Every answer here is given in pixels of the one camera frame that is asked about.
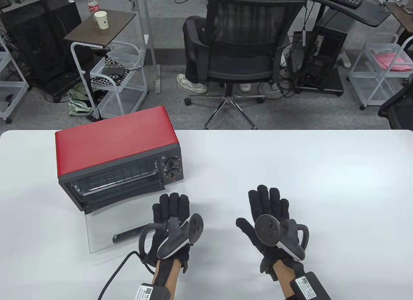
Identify person's left hand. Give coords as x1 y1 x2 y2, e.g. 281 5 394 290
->
143 193 191 274

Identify person's right hand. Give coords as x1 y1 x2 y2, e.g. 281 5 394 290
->
236 185 305 282

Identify black oven door handle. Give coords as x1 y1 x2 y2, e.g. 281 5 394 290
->
113 225 156 244

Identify glass oven door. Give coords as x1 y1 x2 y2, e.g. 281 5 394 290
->
85 193 162 254

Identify red toaster oven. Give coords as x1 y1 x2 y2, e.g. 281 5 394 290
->
55 106 184 215

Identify person's right forearm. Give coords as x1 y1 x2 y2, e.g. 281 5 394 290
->
273 261 302 298

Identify person's left forearm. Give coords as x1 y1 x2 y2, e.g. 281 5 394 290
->
151 260 182 300

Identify black handheld controller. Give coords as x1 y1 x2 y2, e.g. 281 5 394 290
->
255 214 309 261
139 214 204 260

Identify checkered cloth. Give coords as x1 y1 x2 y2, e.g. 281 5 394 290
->
90 53 137 88

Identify green bag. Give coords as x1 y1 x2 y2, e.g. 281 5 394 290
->
66 88 95 117

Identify black computer tower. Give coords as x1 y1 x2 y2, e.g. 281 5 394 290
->
291 20 351 96

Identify black mesh office chair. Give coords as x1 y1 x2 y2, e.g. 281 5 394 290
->
184 0 306 130

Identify white desk leg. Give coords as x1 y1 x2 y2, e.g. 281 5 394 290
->
133 0 161 94

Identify pink cloth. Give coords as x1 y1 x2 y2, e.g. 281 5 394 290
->
374 52 413 72

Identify brown top side table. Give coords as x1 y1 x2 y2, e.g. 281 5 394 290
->
64 9 137 121

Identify white paper cup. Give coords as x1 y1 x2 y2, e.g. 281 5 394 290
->
94 11 109 30

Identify black keyboard tray desk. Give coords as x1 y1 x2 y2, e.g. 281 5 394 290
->
287 0 393 27

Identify large black case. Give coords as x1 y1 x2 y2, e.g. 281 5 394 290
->
0 0 95 103

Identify black cable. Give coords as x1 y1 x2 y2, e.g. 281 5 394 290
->
97 251 156 300

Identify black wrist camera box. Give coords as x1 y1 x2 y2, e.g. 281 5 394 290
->
131 283 171 300
289 272 331 300

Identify white wire cart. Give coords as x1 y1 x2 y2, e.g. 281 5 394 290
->
0 34 31 124
348 32 413 111
90 43 149 120

